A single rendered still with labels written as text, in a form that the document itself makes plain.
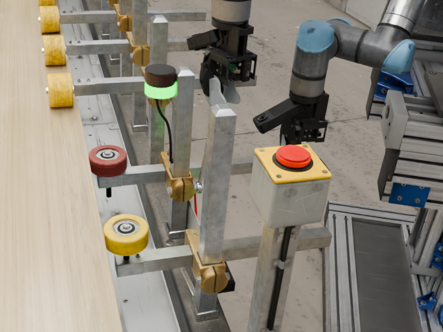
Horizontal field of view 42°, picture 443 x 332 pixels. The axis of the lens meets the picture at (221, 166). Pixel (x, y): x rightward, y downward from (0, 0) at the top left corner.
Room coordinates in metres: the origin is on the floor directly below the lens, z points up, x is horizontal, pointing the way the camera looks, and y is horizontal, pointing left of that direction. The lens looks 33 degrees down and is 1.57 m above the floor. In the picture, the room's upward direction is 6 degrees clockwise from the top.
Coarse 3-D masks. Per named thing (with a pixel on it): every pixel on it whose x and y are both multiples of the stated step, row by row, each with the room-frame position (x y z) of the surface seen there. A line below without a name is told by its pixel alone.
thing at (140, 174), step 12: (252, 156) 1.17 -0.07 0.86; (132, 168) 1.07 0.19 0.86; (144, 168) 1.07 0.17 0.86; (156, 168) 1.08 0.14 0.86; (192, 168) 1.09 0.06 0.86; (240, 168) 1.13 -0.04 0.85; (108, 180) 1.03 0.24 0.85; (120, 180) 1.04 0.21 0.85; (132, 180) 1.05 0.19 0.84; (144, 180) 1.06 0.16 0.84; (156, 180) 1.06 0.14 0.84
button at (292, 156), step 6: (282, 150) 0.58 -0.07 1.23; (288, 150) 0.58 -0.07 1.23; (294, 150) 0.58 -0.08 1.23; (300, 150) 0.58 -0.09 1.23; (306, 150) 0.58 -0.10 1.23; (276, 156) 0.57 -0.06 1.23; (282, 156) 0.56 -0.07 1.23; (288, 156) 0.57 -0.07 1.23; (294, 156) 0.57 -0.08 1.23; (300, 156) 0.57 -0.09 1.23; (306, 156) 0.57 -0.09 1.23; (282, 162) 0.56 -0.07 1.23; (288, 162) 0.56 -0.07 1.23; (294, 162) 0.56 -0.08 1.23; (300, 162) 0.56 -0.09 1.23; (306, 162) 0.56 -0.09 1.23; (294, 168) 0.56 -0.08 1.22
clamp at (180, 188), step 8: (160, 152) 1.13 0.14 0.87; (160, 160) 1.12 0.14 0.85; (168, 160) 1.10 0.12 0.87; (168, 168) 1.07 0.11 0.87; (168, 176) 1.04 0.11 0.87; (184, 176) 1.04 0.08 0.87; (168, 184) 1.04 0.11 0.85; (176, 184) 1.01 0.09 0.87; (184, 184) 1.02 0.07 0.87; (168, 192) 1.01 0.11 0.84; (176, 192) 1.01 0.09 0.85; (184, 192) 1.01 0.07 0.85; (192, 192) 1.02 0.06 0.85; (176, 200) 1.01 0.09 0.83; (184, 200) 1.01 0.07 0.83
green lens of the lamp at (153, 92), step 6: (174, 84) 1.03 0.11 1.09; (144, 90) 1.03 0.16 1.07; (150, 90) 1.01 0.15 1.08; (156, 90) 1.01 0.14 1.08; (162, 90) 1.01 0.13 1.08; (168, 90) 1.02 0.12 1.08; (174, 90) 1.03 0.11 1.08; (150, 96) 1.01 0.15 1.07; (156, 96) 1.01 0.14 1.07; (162, 96) 1.01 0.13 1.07; (168, 96) 1.02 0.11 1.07
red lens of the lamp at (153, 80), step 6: (174, 72) 1.03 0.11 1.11; (150, 78) 1.01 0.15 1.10; (156, 78) 1.01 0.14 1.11; (162, 78) 1.01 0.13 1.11; (168, 78) 1.02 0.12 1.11; (174, 78) 1.03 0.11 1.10; (150, 84) 1.01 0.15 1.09; (156, 84) 1.01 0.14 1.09; (162, 84) 1.01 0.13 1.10; (168, 84) 1.02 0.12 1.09
